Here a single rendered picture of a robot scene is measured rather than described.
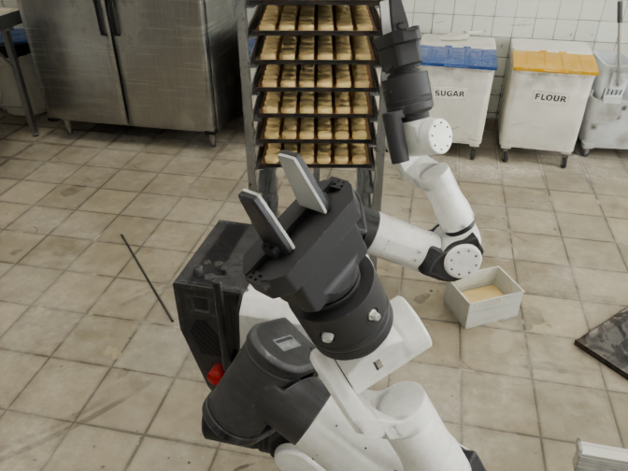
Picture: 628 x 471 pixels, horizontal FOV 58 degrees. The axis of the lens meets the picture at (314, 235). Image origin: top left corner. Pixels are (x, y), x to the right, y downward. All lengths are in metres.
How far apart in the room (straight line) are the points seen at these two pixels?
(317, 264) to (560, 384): 2.28
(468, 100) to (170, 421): 2.94
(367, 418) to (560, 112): 3.83
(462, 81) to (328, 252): 3.74
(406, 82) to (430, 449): 0.65
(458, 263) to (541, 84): 3.15
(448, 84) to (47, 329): 2.95
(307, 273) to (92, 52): 4.18
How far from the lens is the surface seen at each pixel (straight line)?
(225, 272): 0.92
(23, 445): 2.54
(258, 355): 0.75
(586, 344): 2.90
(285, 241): 0.45
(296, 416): 0.77
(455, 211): 1.16
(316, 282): 0.48
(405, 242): 1.15
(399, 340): 0.59
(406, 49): 1.07
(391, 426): 0.64
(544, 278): 3.27
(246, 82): 1.90
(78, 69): 4.69
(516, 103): 4.28
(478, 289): 2.97
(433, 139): 1.06
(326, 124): 2.08
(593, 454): 1.27
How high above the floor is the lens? 1.84
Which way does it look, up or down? 33 degrees down
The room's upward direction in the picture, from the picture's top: straight up
